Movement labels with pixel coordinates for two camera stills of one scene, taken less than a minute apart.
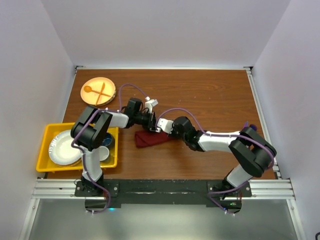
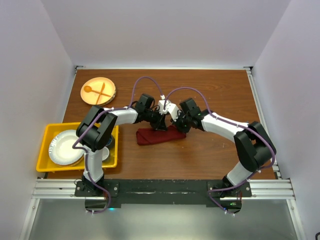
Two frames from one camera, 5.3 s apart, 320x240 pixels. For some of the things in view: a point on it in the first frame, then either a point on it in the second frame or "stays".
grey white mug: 104,153 stays
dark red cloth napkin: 145,138 stays
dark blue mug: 107,139 stays
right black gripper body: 175,134 → 183,124
